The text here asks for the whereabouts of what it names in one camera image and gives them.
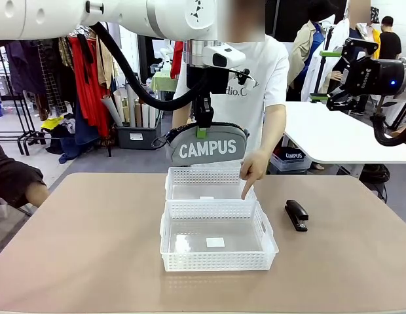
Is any person's left hand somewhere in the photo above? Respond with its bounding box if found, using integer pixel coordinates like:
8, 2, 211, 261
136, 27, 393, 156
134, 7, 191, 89
238, 150, 268, 201

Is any dark CAMPUS pouch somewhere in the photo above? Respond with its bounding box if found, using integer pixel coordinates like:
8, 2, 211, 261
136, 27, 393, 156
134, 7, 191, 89
280, 148, 306, 162

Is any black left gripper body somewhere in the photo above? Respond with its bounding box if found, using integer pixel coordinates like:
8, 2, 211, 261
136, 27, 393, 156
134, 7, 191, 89
185, 64, 231, 97

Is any yellow cloth on floor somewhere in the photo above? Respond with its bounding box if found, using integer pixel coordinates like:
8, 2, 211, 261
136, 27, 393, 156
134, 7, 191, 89
40, 116, 65, 130

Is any tall white cardboard tube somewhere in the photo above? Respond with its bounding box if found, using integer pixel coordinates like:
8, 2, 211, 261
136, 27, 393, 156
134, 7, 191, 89
125, 82, 137, 128

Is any black tripod pole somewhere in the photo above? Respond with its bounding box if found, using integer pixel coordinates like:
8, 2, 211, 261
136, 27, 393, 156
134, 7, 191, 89
312, 25, 335, 104

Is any mannequin with white coat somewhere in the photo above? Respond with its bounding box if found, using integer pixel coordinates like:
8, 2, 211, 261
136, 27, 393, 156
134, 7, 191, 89
302, 18, 351, 103

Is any yellow hanging garment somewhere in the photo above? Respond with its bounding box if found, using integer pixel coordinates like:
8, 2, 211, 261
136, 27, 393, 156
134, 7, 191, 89
372, 27, 382, 60

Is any black checked hanging garment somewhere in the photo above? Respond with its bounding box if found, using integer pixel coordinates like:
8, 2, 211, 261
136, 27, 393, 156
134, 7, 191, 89
37, 38, 75, 114

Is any white side table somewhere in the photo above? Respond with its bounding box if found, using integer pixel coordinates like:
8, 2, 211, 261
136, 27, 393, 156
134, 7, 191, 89
282, 101, 406, 179

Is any red hooded garment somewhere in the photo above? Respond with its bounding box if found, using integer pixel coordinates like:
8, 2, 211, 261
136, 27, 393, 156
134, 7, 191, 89
170, 41, 185, 80

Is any black stapler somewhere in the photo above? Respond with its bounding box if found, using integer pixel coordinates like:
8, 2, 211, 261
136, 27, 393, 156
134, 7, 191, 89
284, 200, 310, 233

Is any grey CAMPUS zipper pouch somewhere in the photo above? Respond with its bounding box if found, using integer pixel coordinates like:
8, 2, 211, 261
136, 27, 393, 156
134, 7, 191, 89
151, 121, 251, 168

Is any large grey paper roll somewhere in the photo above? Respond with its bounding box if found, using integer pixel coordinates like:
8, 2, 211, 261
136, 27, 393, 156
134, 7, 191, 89
101, 96, 124, 127

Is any blue cloth pile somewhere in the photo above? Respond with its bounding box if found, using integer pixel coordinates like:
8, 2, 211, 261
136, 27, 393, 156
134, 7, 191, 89
58, 97, 103, 165

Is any white leaning panel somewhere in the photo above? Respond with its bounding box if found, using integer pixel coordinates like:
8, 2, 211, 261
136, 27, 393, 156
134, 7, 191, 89
384, 97, 406, 130

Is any seated person in black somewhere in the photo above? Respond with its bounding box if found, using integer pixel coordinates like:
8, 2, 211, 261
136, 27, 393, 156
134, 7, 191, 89
0, 129, 51, 209

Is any background person in black shirt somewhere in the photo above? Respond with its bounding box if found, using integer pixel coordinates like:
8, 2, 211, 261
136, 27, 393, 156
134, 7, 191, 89
378, 16, 403, 60

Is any beige hanging garment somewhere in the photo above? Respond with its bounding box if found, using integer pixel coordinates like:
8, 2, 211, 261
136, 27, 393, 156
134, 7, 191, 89
96, 34, 120, 90

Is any red hanging garment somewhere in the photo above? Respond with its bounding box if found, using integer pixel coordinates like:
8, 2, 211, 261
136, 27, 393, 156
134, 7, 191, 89
67, 35, 111, 137

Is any black cable bundle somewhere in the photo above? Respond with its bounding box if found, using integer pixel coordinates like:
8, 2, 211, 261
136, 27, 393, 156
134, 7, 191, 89
359, 162, 391, 184

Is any dark grey storage bin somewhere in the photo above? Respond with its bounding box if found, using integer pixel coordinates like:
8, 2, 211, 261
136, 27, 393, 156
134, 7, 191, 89
116, 124, 162, 151

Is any dark navy hanging garment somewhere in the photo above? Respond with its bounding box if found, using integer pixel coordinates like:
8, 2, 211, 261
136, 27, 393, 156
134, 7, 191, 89
4, 39, 44, 96

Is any white perforated plastic basket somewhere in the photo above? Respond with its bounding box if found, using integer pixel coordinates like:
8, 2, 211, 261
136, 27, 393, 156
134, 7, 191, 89
159, 199, 280, 272
164, 167, 258, 202

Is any person's left forearm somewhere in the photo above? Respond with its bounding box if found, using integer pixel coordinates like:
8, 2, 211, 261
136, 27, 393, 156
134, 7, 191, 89
260, 103, 287, 155

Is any light green table cloth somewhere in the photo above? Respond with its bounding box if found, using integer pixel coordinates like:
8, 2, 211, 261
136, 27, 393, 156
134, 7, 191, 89
149, 71, 178, 93

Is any black metal clothes rack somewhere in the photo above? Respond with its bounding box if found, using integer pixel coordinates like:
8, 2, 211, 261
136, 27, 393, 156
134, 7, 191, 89
0, 37, 113, 156

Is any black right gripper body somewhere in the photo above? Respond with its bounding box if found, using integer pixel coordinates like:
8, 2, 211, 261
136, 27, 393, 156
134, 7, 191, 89
344, 58, 405, 98

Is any person in white T-shirt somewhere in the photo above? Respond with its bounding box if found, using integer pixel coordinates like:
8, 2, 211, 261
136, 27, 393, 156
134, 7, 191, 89
172, 0, 291, 171

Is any white storage basket under table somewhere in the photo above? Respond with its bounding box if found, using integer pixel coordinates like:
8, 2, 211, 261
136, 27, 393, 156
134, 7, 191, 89
270, 150, 313, 173

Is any mannequin with beige coat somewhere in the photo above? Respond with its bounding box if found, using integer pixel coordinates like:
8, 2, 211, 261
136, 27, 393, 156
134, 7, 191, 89
286, 18, 325, 99

